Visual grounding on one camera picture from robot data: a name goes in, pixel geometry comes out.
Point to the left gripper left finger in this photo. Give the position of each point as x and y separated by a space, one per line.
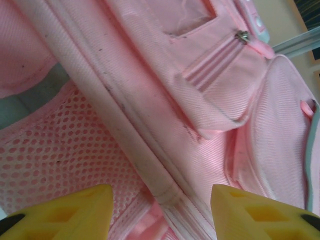
62 220

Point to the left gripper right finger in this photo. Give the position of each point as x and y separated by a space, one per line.
262 220

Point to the pink backpack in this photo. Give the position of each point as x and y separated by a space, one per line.
160 100

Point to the aluminium corner post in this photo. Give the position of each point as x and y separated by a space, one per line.
297 42

